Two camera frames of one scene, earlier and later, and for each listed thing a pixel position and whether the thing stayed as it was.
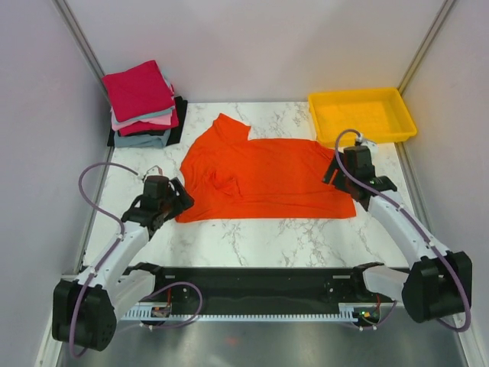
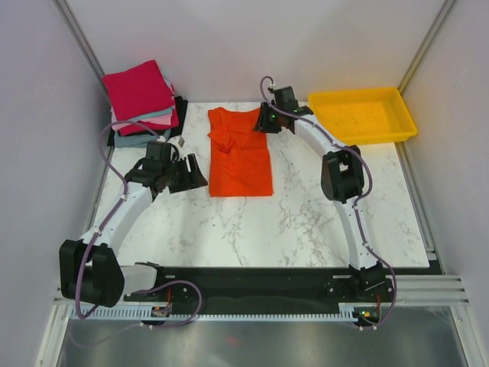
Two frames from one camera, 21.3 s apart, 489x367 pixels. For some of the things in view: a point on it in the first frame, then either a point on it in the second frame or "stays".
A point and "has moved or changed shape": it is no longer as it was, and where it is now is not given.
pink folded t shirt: [163, 120] stays
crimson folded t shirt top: [138, 91] stays
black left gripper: [182, 201] to [197, 180]
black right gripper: [333, 166] to [261, 124]
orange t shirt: [231, 177] has moved or changed shape
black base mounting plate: [225, 287] stays
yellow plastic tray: [380, 115] stays
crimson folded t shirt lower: [143, 128] stays
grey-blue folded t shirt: [142, 141] stays
